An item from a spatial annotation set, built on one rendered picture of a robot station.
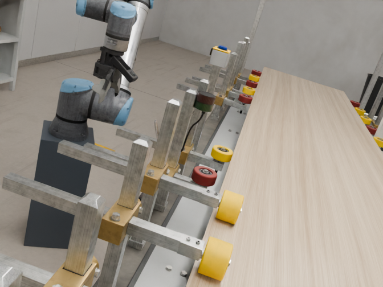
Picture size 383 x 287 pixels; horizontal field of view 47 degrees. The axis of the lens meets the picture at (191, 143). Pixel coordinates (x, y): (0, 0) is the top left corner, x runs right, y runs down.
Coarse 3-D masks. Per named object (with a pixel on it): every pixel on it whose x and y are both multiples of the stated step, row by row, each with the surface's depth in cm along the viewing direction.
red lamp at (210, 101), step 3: (198, 93) 137; (198, 96) 137; (201, 96) 136; (204, 96) 135; (198, 99) 137; (201, 99) 136; (204, 99) 136; (207, 99) 136; (210, 99) 136; (213, 99) 137; (204, 102) 136; (207, 102) 136; (210, 102) 136; (213, 102) 138
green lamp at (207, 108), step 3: (195, 99) 139; (195, 102) 138; (198, 102) 137; (195, 105) 138; (198, 105) 137; (201, 105) 137; (204, 105) 136; (207, 105) 137; (210, 105) 137; (213, 105) 139; (198, 108) 137; (201, 108) 137; (204, 108) 137; (207, 108) 137; (210, 108) 138; (204, 111) 137; (207, 111) 137; (210, 111) 138
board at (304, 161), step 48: (288, 96) 294; (336, 96) 346; (240, 144) 178; (288, 144) 195; (336, 144) 217; (240, 192) 136; (288, 192) 146; (336, 192) 158; (240, 240) 110; (288, 240) 117; (336, 240) 124
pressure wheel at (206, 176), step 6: (198, 168) 143; (204, 168) 144; (192, 174) 142; (198, 174) 139; (204, 174) 139; (210, 174) 141; (216, 174) 142; (198, 180) 139; (204, 180) 139; (210, 180) 139
